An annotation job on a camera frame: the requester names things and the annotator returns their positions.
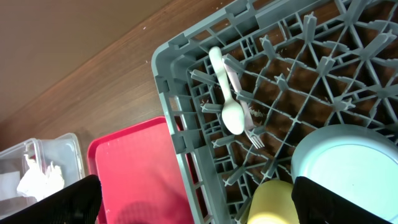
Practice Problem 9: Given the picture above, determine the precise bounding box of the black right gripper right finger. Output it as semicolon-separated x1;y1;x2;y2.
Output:
292;177;389;224

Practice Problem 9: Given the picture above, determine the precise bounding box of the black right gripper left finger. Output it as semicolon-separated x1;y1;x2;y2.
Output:
1;175;102;224

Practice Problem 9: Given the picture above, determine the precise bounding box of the yellow plastic cup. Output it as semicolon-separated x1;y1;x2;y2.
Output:
248;179;299;224

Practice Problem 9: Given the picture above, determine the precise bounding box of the white napkin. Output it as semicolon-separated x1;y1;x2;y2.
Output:
16;156;65;202

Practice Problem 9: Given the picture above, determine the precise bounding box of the light blue bowl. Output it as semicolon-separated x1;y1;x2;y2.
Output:
291;124;397;223

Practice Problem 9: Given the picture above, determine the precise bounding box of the white plastic spoon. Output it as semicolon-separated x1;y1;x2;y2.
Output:
208;47;244;135

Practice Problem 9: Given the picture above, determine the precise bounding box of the clear plastic waste bin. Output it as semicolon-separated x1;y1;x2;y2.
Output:
1;133;85;219

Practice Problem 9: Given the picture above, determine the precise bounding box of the grey dishwasher rack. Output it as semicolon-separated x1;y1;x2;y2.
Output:
152;1;397;223

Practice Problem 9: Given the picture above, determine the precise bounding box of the red serving tray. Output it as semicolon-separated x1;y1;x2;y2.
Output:
87;116;194;224

